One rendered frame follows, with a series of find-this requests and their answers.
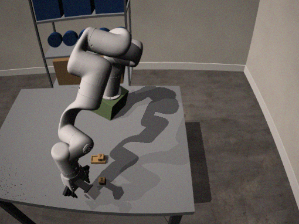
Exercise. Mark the brown wooden number cube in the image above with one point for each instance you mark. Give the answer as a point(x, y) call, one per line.
point(101, 157)
point(102, 181)

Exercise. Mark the shallow wooden tray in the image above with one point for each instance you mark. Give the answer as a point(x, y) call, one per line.
point(94, 160)

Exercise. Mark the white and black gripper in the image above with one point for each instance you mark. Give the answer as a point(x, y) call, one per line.
point(70, 187)

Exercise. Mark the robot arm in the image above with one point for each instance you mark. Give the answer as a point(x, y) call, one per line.
point(100, 79)

